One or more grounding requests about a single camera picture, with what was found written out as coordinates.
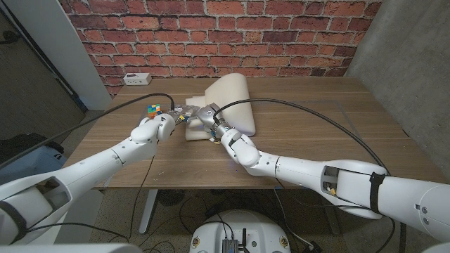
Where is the cream memory foam sheet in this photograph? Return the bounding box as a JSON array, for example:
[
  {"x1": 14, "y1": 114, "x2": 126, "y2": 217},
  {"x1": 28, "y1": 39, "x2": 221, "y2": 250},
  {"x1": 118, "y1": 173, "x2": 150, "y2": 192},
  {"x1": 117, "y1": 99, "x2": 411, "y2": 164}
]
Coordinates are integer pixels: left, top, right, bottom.
[{"x1": 184, "y1": 72, "x2": 257, "y2": 141}]

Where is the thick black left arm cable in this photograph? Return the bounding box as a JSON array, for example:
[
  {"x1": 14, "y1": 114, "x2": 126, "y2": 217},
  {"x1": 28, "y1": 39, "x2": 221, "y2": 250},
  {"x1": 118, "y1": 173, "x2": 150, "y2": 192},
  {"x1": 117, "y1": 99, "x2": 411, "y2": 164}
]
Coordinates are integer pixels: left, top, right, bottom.
[{"x1": 0, "y1": 92, "x2": 176, "y2": 169}]

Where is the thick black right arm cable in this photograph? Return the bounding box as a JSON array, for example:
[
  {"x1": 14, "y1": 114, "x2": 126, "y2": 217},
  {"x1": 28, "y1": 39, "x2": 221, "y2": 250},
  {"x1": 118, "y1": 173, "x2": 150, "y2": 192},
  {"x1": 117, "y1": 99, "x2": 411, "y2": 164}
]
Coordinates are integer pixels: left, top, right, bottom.
[{"x1": 212, "y1": 98, "x2": 391, "y2": 176}]

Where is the white robot torso edge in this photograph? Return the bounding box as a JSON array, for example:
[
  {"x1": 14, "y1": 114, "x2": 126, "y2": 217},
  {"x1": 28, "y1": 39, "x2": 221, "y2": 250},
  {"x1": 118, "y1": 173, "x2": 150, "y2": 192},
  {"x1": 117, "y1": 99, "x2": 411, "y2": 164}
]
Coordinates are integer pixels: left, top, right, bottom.
[{"x1": 0, "y1": 242, "x2": 143, "y2": 253}]

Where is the grey electronics box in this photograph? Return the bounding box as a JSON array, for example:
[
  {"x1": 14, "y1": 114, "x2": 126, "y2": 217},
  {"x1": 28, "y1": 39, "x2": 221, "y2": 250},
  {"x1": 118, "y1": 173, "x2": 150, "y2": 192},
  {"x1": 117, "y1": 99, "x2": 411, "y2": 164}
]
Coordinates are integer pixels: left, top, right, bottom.
[{"x1": 221, "y1": 238, "x2": 240, "y2": 253}]

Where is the black round floor fan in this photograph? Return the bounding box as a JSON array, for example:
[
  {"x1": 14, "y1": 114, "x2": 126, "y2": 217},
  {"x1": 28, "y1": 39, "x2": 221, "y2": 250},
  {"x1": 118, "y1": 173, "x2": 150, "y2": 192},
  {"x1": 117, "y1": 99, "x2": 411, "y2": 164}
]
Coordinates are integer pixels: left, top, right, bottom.
[{"x1": 157, "y1": 189, "x2": 186, "y2": 207}]

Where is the red brick printed backdrop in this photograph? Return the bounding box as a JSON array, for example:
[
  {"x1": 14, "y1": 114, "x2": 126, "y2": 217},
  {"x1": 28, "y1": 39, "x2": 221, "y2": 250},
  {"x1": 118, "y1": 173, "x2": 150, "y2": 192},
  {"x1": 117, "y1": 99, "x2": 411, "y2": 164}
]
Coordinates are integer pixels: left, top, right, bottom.
[{"x1": 58, "y1": 0, "x2": 383, "y2": 98}]

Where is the white floor cable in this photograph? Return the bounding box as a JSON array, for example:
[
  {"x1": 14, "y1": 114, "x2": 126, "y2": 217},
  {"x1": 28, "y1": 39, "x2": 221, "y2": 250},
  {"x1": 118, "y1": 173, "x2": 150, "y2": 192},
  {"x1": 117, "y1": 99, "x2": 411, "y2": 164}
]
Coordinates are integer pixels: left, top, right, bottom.
[{"x1": 273, "y1": 188, "x2": 314, "y2": 249}]

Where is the white power strip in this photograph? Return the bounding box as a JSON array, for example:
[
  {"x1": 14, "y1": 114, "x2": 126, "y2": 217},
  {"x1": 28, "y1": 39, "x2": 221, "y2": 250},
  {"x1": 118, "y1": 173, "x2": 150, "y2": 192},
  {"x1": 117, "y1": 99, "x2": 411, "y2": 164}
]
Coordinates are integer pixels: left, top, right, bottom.
[{"x1": 122, "y1": 72, "x2": 153, "y2": 86}]

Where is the black cloth bag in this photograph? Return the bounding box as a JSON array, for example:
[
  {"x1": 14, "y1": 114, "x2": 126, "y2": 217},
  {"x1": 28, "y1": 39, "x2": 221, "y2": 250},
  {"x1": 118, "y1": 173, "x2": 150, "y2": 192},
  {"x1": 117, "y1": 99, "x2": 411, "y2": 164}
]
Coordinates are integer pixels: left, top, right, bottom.
[{"x1": 0, "y1": 132, "x2": 65, "y2": 166}]

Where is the multicolour puzzle cube toy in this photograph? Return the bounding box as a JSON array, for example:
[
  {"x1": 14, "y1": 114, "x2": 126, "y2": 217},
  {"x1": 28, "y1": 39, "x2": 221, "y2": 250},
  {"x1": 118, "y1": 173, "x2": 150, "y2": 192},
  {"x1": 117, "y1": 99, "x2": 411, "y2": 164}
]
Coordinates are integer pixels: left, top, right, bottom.
[{"x1": 146, "y1": 103, "x2": 163, "y2": 120}]

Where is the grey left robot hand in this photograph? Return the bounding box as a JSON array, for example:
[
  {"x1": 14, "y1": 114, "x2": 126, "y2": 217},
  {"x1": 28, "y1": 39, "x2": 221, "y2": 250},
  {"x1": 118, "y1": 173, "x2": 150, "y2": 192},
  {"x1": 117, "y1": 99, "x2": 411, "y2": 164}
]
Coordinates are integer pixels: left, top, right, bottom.
[{"x1": 167, "y1": 104, "x2": 200, "y2": 124}]

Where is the white door frame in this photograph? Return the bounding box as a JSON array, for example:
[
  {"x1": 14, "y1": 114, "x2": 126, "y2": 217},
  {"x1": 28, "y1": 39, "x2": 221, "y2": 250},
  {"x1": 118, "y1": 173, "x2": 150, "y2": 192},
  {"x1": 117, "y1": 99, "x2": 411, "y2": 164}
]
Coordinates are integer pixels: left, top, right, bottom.
[{"x1": 3, "y1": 0, "x2": 113, "y2": 112}]

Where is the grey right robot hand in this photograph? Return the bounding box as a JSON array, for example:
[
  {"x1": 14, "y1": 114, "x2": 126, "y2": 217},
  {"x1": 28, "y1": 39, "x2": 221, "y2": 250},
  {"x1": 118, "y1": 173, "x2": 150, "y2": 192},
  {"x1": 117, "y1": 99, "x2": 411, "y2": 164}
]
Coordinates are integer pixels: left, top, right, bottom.
[{"x1": 188, "y1": 103, "x2": 226, "y2": 129}]

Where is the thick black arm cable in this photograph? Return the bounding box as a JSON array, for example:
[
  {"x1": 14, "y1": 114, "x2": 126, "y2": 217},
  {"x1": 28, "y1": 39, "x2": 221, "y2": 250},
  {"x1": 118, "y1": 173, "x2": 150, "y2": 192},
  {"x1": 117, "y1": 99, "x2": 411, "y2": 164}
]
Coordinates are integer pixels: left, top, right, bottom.
[
  {"x1": 0, "y1": 92, "x2": 176, "y2": 169},
  {"x1": 212, "y1": 98, "x2": 391, "y2": 176}
]

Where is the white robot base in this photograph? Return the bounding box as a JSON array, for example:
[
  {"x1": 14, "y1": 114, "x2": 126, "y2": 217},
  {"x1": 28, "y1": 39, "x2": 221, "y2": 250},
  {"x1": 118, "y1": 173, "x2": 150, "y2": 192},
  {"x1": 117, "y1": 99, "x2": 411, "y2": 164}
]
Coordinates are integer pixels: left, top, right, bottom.
[{"x1": 188, "y1": 209, "x2": 292, "y2": 253}]

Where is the black door handle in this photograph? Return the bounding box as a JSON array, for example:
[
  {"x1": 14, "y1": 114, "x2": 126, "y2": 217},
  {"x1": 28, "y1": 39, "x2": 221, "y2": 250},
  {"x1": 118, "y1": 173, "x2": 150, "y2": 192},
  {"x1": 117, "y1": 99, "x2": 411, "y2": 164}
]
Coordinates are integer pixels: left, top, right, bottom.
[{"x1": 0, "y1": 30, "x2": 21, "y2": 46}]

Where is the white table leg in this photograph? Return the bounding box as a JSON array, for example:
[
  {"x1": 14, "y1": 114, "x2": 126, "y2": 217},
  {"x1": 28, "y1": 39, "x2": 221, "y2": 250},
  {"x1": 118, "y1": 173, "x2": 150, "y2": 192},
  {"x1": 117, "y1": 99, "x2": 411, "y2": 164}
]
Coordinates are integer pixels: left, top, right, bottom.
[{"x1": 139, "y1": 189, "x2": 159, "y2": 235}]

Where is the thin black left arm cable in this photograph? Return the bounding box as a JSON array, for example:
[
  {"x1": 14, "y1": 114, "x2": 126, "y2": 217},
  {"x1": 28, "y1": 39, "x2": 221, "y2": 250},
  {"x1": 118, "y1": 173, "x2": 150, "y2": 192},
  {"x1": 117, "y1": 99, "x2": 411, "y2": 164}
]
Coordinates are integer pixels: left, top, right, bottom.
[{"x1": 26, "y1": 154, "x2": 158, "y2": 242}]

